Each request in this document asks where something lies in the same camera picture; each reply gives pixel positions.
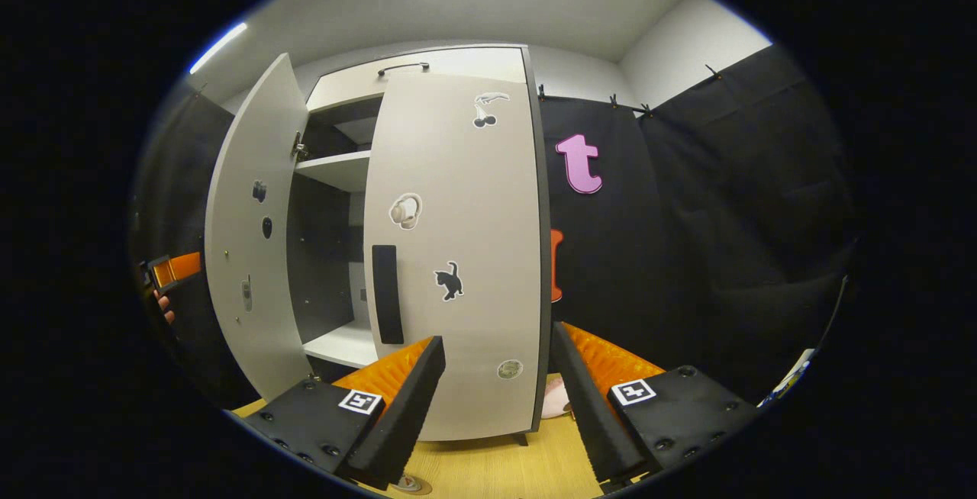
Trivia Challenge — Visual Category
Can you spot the grey cabinet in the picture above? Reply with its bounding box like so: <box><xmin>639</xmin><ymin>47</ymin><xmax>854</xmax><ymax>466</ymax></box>
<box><xmin>289</xmin><ymin>45</ymin><xmax>553</xmax><ymax>446</ymax></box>

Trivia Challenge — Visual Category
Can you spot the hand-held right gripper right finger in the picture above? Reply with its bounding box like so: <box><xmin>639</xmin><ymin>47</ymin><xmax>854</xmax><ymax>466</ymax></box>
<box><xmin>551</xmin><ymin>322</ymin><xmax>764</xmax><ymax>494</ymax></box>

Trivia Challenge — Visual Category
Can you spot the grey cabinet door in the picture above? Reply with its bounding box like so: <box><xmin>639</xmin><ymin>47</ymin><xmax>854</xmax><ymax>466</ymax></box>
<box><xmin>363</xmin><ymin>72</ymin><xmax>552</xmax><ymax>443</ymax></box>
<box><xmin>205</xmin><ymin>53</ymin><xmax>315</xmax><ymax>401</ymax></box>

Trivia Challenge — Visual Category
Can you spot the pink and white object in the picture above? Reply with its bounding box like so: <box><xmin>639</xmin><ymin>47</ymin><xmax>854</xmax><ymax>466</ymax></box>
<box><xmin>541</xmin><ymin>375</ymin><xmax>574</xmax><ymax>420</ymax></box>

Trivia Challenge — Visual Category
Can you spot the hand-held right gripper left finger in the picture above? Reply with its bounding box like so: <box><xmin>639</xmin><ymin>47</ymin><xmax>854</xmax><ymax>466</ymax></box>
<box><xmin>240</xmin><ymin>336</ymin><xmax>447</xmax><ymax>491</ymax></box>

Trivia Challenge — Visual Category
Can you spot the black backdrop cloth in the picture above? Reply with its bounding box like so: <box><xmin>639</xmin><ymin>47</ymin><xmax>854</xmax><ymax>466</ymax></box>
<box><xmin>538</xmin><ymin>45</ymin><xmax>857</xmax><ymax>410</ymax></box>
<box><xmin>130</xmin><ymin>83</ymin><xmax>256</xmax><ymax>410</ymax></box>

